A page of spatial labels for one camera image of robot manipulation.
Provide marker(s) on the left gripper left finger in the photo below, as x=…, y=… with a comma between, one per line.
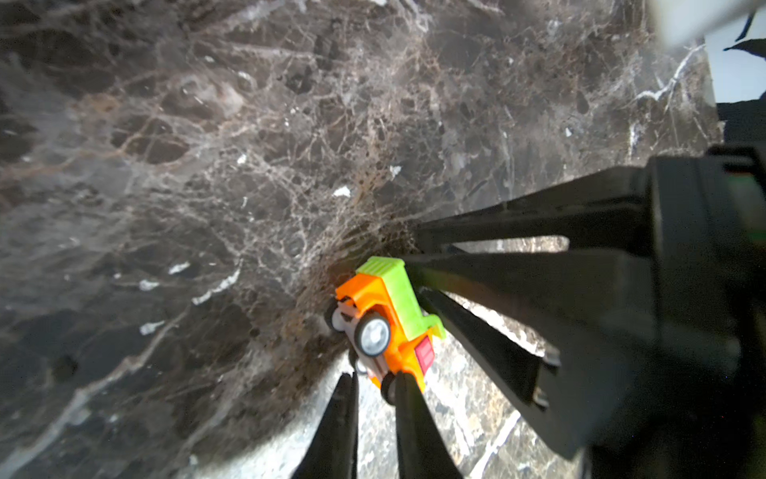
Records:
x=332, y=452

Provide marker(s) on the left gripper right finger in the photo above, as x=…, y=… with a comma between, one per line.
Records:
x=421, y=450

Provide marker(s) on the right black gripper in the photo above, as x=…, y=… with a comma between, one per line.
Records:
x=707, y=223

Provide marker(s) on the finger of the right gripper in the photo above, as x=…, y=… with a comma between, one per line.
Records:
x=567, y=337
x=605, y=213

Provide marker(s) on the orange green dump truck toy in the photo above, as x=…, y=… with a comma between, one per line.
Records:
x=389, y=333

